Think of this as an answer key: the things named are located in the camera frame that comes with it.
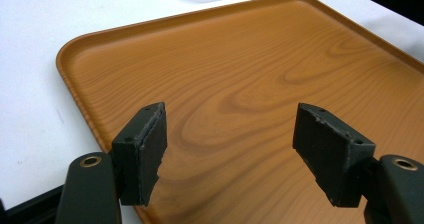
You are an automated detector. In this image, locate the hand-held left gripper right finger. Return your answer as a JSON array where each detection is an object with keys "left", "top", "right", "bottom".
[{"left": 292, "top": 102, "right": 377, "bottom": 208}]

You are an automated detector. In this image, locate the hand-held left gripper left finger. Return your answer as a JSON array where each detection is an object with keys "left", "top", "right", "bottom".
[{"left": 111, "top": 101, "right": 168, "bottom": 208}]

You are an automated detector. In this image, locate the wood-grain brown tray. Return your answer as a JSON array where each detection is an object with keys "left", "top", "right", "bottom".
[{"left": 55, "top": 0, "right": 424, "bottom": 224}]

